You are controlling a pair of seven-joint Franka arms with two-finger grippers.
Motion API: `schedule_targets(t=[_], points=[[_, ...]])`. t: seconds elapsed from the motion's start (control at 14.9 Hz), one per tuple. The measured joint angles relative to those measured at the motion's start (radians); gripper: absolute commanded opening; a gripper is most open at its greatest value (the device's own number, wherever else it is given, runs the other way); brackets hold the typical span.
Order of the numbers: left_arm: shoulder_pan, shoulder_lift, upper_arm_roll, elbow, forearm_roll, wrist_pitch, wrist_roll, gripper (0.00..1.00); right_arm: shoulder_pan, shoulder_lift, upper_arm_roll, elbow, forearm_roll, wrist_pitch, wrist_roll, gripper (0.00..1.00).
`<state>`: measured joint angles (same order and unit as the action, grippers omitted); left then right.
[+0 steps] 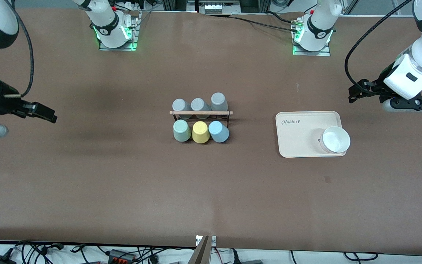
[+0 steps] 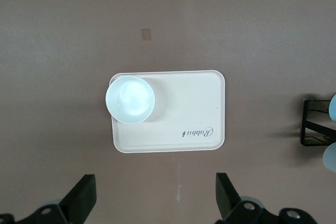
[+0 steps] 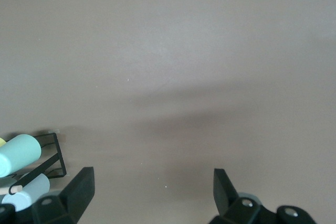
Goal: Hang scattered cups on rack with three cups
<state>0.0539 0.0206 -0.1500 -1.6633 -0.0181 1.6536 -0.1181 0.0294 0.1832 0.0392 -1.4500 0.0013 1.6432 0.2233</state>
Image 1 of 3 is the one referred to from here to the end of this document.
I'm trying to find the pale green plastic cup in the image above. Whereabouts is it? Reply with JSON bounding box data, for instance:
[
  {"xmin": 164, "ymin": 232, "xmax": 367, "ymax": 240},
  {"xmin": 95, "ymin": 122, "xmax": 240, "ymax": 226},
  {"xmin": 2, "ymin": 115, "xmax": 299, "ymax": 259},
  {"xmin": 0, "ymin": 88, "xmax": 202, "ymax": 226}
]
[{"xmin": 173, "ymin": 120, "xmax": 192, "ymax": 142}]

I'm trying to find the light blue plastic cup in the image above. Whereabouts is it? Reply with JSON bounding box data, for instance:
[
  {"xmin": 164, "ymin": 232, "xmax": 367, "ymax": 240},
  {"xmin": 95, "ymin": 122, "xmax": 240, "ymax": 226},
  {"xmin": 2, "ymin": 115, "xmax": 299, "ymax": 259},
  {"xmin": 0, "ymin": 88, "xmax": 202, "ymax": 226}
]
[{"xmin": 208, "ymin": 121, "xmax": 230, "ymax": 143}]

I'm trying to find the white bowl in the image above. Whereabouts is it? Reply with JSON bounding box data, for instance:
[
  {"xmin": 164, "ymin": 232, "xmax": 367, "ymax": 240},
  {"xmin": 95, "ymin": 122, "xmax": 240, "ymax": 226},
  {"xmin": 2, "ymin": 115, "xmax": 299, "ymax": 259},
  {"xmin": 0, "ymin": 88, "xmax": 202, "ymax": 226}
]
[{"xmin": 319, "ymin": 126, "xmax": 351, "ymax": 154}]

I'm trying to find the cream plastic tray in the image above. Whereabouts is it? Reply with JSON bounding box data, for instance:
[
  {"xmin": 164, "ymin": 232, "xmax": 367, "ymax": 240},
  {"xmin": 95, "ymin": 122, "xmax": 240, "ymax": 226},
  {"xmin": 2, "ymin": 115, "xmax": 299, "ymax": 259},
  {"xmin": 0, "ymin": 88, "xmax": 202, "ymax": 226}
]
[{"xmin": 275, "ymin": 111, "xmax": 347, "ymax": 158}]

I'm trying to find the grey plastic cup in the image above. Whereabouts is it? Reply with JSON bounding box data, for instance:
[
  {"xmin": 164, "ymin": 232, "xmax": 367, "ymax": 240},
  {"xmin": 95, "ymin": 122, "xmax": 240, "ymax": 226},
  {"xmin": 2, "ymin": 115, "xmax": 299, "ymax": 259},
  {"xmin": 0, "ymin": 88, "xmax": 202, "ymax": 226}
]
[
  {"xmin": 210, "ymin": 92, "xmax": 229, "ymax": 112},
  {"xmin": 172, "ymin": 98, "xmax": 192, "ymax": 120},
  {"xmin": 190, "ymin": 98, "xmax": 211, "ymax": 119}
]

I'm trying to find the yellow plastic cup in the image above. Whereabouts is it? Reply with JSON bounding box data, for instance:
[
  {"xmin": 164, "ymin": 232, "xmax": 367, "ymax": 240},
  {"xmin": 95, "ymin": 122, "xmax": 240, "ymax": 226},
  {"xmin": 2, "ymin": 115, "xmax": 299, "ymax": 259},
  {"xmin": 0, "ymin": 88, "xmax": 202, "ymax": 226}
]
[{"xmin": 192, "ymin": 121, "xmax": 210, "ymax": 144}]

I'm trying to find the black orange connector block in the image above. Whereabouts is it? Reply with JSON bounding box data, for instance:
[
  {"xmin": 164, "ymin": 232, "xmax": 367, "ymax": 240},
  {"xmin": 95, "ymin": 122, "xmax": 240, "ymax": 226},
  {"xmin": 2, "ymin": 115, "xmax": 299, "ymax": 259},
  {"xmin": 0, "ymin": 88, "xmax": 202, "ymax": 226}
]
[{"xmin": 108, "ymin": 249, "xmax": 137, "ymax": 263}]

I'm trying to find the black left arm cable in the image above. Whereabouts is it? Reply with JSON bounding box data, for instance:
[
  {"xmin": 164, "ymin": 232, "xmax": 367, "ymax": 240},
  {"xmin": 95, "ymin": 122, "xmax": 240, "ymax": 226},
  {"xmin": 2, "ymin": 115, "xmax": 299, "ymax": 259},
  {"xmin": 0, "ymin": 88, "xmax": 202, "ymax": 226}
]
[{"xmin": 344, "ymin": 0, "xmax": 415, "ymax": 93}]

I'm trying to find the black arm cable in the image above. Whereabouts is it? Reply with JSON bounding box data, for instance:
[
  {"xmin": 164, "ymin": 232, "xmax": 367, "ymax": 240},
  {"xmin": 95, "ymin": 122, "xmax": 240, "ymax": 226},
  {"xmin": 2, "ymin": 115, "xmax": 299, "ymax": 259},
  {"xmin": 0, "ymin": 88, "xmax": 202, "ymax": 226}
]
[
  {"xmin": 344, "ymin": 0, "xmax": 415, "ymax": 93},
  {"xmin": 4, "ymin": 10, "xmax": 35, "ymax": 99}
]

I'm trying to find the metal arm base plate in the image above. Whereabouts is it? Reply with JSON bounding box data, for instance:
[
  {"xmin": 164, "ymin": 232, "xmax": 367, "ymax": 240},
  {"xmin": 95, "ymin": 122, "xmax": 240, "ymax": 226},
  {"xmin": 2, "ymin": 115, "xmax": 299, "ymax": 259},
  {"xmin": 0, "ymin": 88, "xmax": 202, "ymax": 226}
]
[
  {"xmin": 292, "ymin": 18, "xmax": 331, "ymax": 56},
  {"xmin": 99, "ymin": 11, "xmax": 139, "ymax": 51}
]

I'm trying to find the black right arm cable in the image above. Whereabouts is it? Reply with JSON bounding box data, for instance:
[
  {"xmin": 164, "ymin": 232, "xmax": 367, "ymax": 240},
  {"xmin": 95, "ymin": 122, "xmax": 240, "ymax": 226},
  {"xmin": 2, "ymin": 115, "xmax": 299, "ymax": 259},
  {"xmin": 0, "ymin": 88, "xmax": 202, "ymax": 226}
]
[{"xmin": 4, "ymin": 10, "xmax": 35, "ymax": 99}]

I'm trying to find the black cable across table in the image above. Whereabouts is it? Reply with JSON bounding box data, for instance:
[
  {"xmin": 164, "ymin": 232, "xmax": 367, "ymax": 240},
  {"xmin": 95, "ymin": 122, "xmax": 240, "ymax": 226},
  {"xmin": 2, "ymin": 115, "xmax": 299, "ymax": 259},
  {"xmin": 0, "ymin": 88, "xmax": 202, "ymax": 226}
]
[{"xmin": 229, "ymin": 14, "xmax": 300, "ymax": 33}]

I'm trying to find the black wire cup rack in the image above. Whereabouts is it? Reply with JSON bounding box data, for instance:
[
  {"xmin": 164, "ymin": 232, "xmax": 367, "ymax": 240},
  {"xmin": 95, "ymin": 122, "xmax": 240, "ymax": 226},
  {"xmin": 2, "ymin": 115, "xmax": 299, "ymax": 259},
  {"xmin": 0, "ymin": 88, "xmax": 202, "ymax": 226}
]
[{"xmin": 170, "ymin": 110, "xmax": 233, "ymax": 143}]

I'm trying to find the black cable loop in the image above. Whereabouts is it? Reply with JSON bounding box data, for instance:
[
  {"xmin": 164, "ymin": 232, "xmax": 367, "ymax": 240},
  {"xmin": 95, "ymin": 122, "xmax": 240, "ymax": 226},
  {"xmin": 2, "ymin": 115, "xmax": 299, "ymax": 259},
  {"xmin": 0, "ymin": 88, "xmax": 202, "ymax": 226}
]
[{"xmin": 344, "ymin": 252, "xmax": 379, "ymax": 261}]

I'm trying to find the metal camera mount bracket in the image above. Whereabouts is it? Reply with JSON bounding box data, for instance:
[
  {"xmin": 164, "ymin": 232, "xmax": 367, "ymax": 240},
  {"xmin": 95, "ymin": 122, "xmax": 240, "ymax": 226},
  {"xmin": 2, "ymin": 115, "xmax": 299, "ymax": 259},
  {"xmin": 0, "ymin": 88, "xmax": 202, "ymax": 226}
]
[{"xmin": 187, "ymin": 235, "xmax": 217, "ymax": 264}]

